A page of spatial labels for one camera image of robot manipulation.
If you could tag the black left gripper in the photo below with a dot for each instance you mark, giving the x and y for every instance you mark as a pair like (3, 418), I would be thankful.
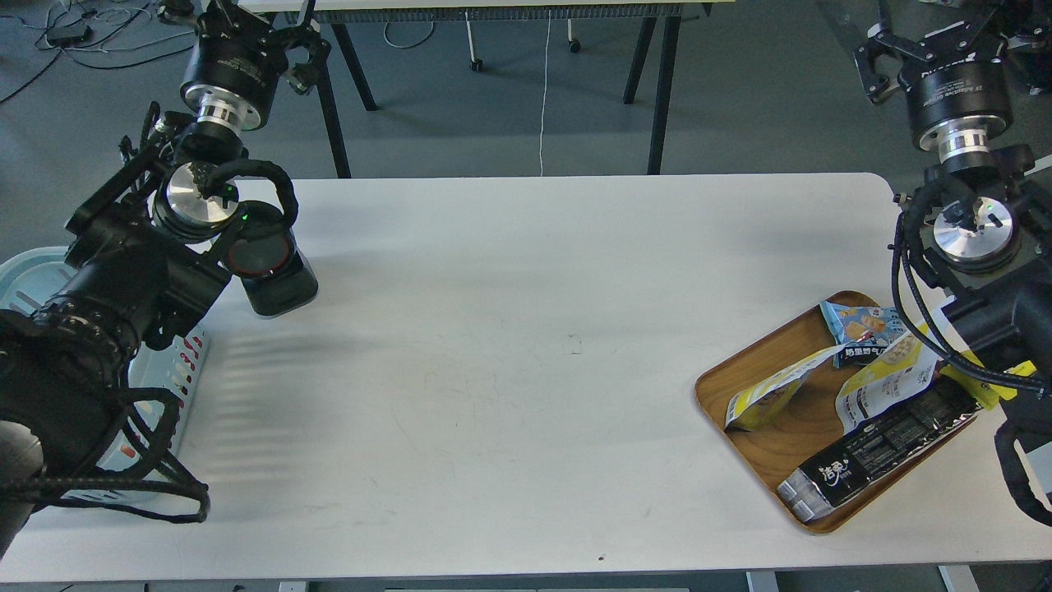
(236, 59)

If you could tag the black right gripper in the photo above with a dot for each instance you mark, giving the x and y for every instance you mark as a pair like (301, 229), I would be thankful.
(957, 94)

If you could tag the yellow white snack pouch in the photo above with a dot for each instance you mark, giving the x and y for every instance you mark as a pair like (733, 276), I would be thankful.
(759, 405)

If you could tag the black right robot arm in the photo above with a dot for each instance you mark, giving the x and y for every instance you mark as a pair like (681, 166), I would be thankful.
(977, 228)

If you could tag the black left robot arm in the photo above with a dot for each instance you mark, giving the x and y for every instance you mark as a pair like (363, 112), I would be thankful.
(154, 248)

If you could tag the blue snack packet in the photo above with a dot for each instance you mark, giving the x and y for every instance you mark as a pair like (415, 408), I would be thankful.
(863, 332)

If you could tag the light blue plastic basket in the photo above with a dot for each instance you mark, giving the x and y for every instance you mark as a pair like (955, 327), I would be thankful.
(32, 277)

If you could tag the yellow white snack bag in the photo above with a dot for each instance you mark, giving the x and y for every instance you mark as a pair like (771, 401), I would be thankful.
(903, 370)

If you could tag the yellow cartoon snack packet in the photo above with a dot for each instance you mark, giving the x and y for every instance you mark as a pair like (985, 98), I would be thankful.
(987, 393)

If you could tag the black long snack package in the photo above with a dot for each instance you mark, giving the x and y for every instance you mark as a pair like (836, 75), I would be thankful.
(853, 465)

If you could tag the black legged background table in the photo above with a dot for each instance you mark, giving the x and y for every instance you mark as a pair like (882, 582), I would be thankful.
(504, 88)

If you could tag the black barcode scanner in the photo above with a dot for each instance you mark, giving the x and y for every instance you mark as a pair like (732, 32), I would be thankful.
(265, 256)

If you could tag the wooden tray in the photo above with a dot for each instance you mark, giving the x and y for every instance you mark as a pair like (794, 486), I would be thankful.
(805, 426)

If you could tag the black power adapter with cables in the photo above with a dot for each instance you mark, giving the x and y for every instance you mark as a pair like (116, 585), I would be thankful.
(98, 35)

